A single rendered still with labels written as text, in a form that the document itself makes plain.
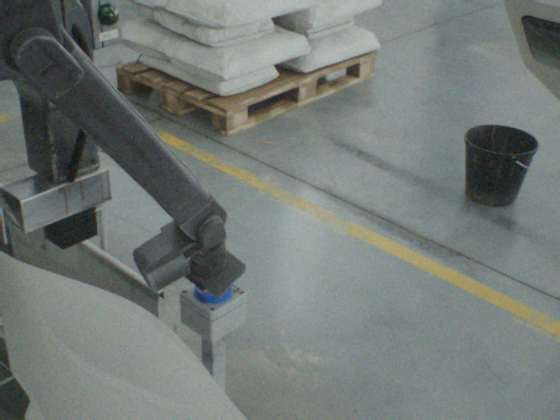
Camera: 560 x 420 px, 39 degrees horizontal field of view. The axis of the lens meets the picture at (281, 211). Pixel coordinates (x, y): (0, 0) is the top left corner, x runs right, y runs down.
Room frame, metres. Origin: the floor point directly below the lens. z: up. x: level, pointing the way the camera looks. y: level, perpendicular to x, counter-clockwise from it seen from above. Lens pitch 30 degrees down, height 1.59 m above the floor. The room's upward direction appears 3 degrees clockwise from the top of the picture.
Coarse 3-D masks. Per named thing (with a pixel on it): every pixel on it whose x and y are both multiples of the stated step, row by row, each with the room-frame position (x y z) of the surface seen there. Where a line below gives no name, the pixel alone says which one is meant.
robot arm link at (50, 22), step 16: (0, 0) 0.66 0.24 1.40; (16, 0) 0.66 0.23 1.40; (32, 0) 0.67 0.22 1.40; (48, 0) 0.68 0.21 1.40; (0, 16) 0.66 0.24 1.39; (16, 16) 0.67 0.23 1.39; (32, 16) 0.68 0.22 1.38; (48, 16) 0.68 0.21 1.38; (0, 32) 0.66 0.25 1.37; (16, 32) 0.67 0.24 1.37; (0, 48) 0.66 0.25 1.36; (16, 64) 0.68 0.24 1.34
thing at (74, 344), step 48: (0, 288) 0.82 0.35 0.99; (48, 288) 0.78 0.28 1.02; (96, 288) 0.75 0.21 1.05; (48, 336) 0.68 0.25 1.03; (96, 336) 0.75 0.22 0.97; (144, 336) 0.71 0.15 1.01; (48, 384) 0.70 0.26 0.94; (96, 384) 0.61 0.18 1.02; (144, 384) 0.72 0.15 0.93; (192, 384) 0.64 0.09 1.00
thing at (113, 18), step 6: (102, 6) 1.02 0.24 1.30; (108, 6) 1.02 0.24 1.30; (114, 6) 1.03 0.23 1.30; (102, 12) 1.01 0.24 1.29; (108, 12) 1.01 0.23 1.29; (114, 12) 1.02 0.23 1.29; (102, 18) 1.01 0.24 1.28; (108, 18) 1.01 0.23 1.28; (114, 18) 1.02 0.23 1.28; (102, 24) 1.02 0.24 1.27; (108, 24) 1.02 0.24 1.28; (114, 24) 1.02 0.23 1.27
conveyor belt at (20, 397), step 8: (0, 368) 1.35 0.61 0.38; (0, 376) 1.32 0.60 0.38; (8, 376) 1.32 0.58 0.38; (0, 384) 1.30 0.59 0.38; (8, 384) 1.30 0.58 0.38; (16, 384) 1.30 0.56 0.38; (0, 392) 1.27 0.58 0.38; (8, 392) 1.28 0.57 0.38; (16, 392) 1.28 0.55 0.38; (24, 392) 1.28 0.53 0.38; (0, 400) 1.25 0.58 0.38; (8, 400) 1.25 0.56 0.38; (16, 400) 1.25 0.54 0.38; (24, 400) 1.25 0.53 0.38; (0, 408) 1.23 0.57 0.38; (8, 408) 1.23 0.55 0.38; (16, 408) 1.23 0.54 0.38; (24, 408) 1.23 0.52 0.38; (0, 416) 1.20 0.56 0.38; (8, 416) 1.21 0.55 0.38; (16, 416) 1.21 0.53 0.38
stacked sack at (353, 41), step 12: (324, 36) 4.19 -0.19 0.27; (336, 36) 4.22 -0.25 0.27; (348, 36) 4.23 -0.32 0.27; (360, 36) 4.27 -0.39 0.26; (372, 36) 4.32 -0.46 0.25; (312, 48) 4.01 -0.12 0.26; (324, 48) 4.03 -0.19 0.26; (336, 48) 4.09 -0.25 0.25; (348, 48) 4.14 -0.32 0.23; (360, 48) 4.22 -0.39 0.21; (372, 48) 4.30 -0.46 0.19; (288, 60) 3.99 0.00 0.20; (300, 60) 3.95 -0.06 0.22; (312, 60) 3.93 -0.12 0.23; (324, 60) 3.99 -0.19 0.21; (336, 60) 4.07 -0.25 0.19
